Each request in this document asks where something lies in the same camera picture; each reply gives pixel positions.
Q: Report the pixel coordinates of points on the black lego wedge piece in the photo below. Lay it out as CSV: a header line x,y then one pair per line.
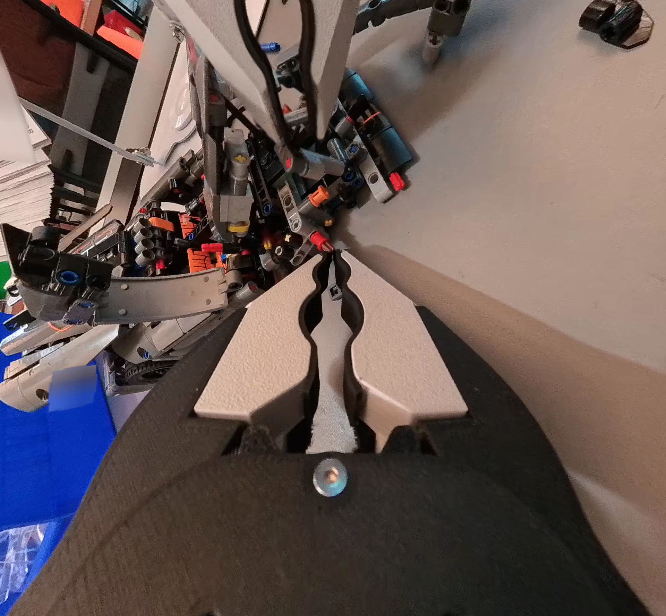
x,y
616,15

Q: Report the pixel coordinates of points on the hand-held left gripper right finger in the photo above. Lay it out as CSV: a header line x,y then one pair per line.
x,y
406,361

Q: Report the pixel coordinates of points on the blue storage bin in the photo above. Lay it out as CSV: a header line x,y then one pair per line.
x,y
31,460

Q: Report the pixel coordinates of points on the white book stand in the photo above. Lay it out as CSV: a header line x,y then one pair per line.
x,y
145,106

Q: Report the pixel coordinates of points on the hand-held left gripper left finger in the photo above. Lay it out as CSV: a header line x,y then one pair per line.
x,y
260,361

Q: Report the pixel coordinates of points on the clear plastic bag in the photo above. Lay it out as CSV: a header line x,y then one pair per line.
x,y
21,559

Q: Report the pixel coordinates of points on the blue lego pin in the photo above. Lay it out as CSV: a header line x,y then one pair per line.
x,y
270,46

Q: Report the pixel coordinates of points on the grey lego car model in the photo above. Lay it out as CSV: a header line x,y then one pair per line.
x,y
166,293

